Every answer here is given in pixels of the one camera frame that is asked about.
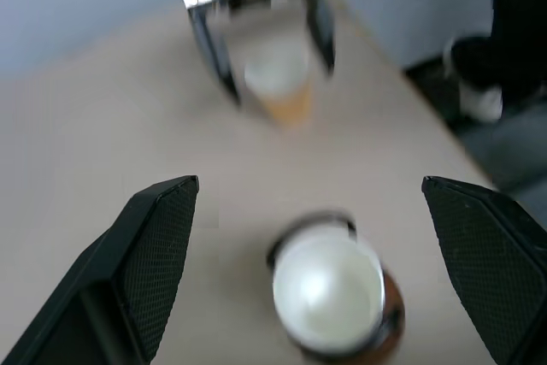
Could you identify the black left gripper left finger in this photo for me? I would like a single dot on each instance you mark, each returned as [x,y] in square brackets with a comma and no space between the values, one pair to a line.
[128,262]

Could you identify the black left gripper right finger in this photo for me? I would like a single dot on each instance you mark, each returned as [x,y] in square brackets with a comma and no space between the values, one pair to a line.
[487,254]

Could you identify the white and tan paper cup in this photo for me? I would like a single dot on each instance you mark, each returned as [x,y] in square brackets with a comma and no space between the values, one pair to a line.
[327,292]
[280,83]

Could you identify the black and white shoe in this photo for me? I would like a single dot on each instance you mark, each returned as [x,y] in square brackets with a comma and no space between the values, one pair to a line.
[478,83]

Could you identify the person's black trouser leg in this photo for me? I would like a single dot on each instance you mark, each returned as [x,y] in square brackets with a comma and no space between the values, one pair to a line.
[519,19]

